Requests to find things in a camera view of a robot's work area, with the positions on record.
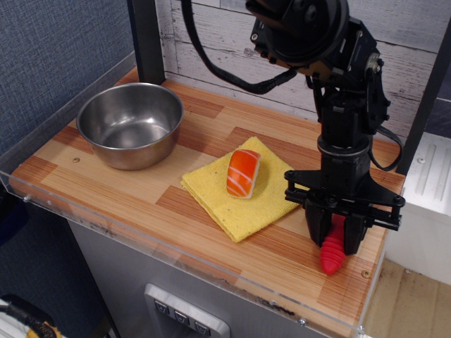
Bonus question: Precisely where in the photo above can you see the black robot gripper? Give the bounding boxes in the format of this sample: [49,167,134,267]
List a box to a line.
[285,136,405,256]

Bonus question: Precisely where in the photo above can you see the metal spoon with red handle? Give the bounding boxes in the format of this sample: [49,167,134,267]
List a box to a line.
[320,214,346,275]

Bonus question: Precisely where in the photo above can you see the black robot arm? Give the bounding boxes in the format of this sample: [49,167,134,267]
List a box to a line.
[246,1,405,255]

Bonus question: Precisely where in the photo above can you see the yellow folded cloth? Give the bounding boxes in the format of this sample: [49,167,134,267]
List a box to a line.
[181,137,298,243]

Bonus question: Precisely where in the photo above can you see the salmon nigiri sushi toy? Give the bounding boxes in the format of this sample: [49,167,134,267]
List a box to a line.
[226,149,261,199]

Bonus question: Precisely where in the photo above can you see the clear acrylic table guard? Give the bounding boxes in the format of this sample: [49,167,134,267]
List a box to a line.
[1,54,387,337]

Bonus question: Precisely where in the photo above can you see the grey cabinet with button panel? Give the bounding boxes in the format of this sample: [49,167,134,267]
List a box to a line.
[69,222,322,337]

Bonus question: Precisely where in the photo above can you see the stainless steel bowl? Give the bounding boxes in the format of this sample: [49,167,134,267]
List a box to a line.
[76,82,184,170]

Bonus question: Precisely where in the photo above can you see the black vertical post right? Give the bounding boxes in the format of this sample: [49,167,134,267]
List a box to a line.
[396,22,450,175]

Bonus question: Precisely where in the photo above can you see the black vertical post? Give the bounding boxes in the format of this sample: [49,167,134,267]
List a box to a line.
[127,0,166,85]
[396,22,450,175]

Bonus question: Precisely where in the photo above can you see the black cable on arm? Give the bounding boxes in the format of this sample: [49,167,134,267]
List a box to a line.
[180,0,404,173]

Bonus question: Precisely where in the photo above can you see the black vertical post left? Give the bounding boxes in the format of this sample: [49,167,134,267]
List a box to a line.
[127,0,166,85]

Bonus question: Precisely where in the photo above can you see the black and yellow cable bundle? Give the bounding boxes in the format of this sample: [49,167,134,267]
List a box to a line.
[0,301,63,338]

